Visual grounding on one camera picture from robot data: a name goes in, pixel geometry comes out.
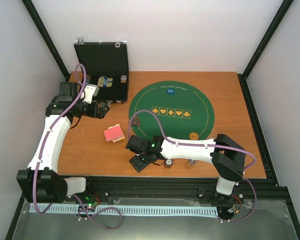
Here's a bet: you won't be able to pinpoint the open black poker case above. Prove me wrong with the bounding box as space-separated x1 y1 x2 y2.
74 37 129 103

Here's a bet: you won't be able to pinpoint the teal chips in case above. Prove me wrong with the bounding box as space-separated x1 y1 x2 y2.
85 75 91 86

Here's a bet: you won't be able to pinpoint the purple poker chip stack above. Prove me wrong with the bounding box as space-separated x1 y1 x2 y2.
188 159 197 166

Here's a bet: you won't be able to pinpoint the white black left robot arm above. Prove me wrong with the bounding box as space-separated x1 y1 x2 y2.
16 82 110 204

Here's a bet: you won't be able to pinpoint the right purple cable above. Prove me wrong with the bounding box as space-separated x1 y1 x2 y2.
126 109 258 223

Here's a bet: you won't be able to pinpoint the light blue slotted cable duct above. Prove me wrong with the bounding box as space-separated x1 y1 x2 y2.
29 202 219 217

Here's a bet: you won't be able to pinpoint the black triangular dealer button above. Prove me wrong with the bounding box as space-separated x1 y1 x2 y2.
129 116 140 127

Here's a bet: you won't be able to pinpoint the round green poker mat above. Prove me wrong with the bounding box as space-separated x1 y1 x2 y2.
128 81 215 140

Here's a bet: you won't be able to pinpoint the red playing card deck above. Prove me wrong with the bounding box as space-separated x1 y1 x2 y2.
103 124 125 143

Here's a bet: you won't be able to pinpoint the card deck in case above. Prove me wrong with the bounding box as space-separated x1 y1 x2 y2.
97 76 113 88

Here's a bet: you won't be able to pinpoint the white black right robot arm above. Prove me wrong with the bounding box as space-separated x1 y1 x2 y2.
125 134 247 196

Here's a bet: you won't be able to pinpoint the blue round blind button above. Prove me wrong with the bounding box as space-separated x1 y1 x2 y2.
166 87 175 96

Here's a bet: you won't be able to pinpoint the brown poker chip stack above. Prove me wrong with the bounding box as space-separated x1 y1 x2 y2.
163 159 173 169

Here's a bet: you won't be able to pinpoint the purple chips in case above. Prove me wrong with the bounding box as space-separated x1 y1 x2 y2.
120 75 128 83

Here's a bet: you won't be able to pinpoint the orange round blind button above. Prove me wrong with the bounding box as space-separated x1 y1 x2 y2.
189 132 199 141

